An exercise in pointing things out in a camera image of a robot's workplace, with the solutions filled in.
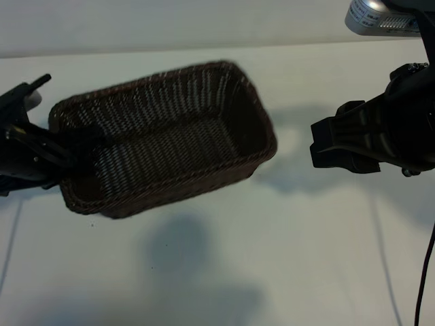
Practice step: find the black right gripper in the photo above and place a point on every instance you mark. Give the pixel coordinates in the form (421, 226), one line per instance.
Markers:
(414, 119)

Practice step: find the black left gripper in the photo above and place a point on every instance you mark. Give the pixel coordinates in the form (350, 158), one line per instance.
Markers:
(37, 166)

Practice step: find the brown wicker basket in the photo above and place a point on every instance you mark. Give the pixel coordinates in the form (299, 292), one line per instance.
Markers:
(190, 142)

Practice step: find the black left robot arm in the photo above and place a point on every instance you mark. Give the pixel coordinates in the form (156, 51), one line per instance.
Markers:
(7, 163)

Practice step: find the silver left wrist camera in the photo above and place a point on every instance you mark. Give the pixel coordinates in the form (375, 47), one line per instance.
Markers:
(35, 100)

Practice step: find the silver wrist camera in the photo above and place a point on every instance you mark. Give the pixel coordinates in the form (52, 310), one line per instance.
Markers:
(35, 100)
(374, 23)

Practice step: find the black left camera bracket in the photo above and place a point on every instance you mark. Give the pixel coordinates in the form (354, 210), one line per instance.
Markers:
(13, 98)

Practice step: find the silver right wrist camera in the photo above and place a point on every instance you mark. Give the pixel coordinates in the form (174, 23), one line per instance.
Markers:
(374, 23)

